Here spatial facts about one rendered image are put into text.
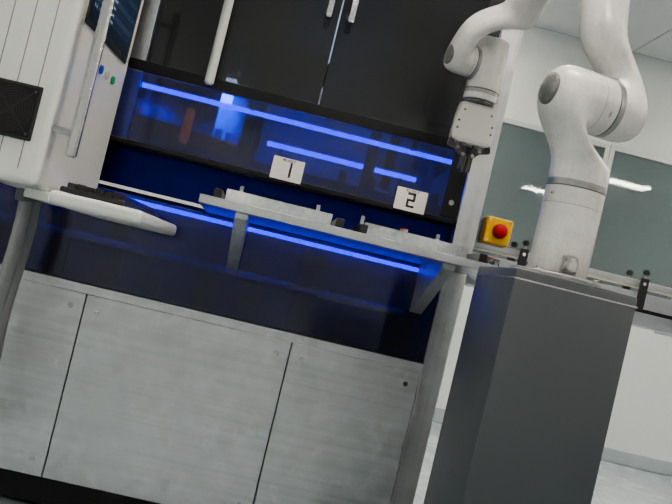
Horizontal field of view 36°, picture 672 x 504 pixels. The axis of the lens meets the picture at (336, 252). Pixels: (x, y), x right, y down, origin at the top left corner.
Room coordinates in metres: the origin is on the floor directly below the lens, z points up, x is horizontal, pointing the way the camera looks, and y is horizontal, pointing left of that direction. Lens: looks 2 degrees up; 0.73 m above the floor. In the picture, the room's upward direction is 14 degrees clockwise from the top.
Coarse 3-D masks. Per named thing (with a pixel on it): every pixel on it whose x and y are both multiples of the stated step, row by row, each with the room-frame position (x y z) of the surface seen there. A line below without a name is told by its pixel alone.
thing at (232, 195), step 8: (232, 192) 2.47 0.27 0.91; (240, 192) 2.47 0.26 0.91; (232, 200) 2.47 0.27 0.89; (240, 200) 2.47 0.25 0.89; (248, 200) 2.47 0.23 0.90; (256, 200) 2.47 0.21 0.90; (264, 200) 2.47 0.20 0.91; (272, 200) 2.47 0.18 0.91; (264, 208) 2.47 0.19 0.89; (272, 208) 2.47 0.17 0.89; (280, 208) 2.47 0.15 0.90; (288, 208) 2.48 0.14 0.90; (296, 208) 2.48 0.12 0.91; (304, 208) 2.48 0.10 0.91; (296, 216) 2.48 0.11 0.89; (304, 216) 2.48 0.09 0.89; (312, 216) 2.48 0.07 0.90; (320, 216) 2.48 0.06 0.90; (328, 216) 2.48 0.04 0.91; (328, 224) 2.48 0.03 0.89
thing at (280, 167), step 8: (280, 160) 2.73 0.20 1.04; (288, 160) 2.73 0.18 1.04; (296, 160) 2.73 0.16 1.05; (272, 168) 2.73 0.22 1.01; (280, 168) 2.73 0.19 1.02; (288, 168) 2.73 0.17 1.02; (296, 168) 2.73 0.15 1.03; (272, 176) 2.73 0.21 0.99; (280, 176) 2.73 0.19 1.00; (296, 176) 2.73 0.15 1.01
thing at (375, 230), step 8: (368, 224) 2.49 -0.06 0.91; (368, 232) 2.49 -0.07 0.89; (376, 232) 2.49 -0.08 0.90; (384, 232) 2.49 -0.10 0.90; (392, 232) 2.49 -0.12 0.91; (400, 232) 2.49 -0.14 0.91; (400, 240) 2.49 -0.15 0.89; (408, 240) 2.49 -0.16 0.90; (416, 240) 2.50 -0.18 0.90; (424, 240) 2.50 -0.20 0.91; (432, 240) 2.50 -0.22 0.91; (432, 248) 2.50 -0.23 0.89; (440, 248) 2.50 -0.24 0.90; (448, 248) 2.50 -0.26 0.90; (456, 248) 2.51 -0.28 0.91; (464, 248) 2.51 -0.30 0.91; (464, 256) 2.51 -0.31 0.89
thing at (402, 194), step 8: (400, 192) 2.75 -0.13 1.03; (408, 192) 2.76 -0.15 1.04; (416, 192) 2.76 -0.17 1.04; (424, 192) 2.76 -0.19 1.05; (400, 200) 2.75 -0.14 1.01; (416, 200) 2.76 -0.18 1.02; (424, 200) 2.76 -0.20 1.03; (400, 208) 2.75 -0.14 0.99; (408, 208) 2.76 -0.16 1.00; (416, 208) 2.76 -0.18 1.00; (424, 208) 2.76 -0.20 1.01
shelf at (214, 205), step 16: (208, 208) 2.51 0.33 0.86; (224, 208) 2.34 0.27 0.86; (240, 208) 2.33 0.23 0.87; (256, 208) 2.33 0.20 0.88; (256, 224) 2.74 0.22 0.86; (272, 224) 2.54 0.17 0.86; (288, 224) 2.37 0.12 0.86; (304, 224) 2.34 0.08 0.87; (320, 224) 2.34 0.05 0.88; (336, 240) 2.57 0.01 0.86; (352, 240) 2.39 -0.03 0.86; (368, 240) 2.35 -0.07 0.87; (384, 240) 2.35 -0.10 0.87; (400, 256) 2.60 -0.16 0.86; (416, 256) 2.42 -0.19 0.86; (432, 256) 2.36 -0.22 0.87; (448, 256) 2.36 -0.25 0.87; (464, 272) 2.64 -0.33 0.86
